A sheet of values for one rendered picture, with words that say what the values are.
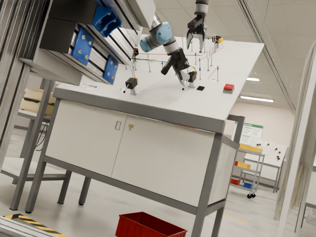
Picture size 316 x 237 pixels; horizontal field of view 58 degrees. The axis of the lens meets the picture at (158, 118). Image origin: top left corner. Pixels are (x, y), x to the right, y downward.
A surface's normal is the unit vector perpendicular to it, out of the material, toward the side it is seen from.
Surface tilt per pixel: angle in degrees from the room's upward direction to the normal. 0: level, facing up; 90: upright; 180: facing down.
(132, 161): 90
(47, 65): 90
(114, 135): 90
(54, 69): 90
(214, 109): 45
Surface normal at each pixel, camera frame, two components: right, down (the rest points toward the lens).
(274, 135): -0.50, -0.19
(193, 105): -0.11, -0.80
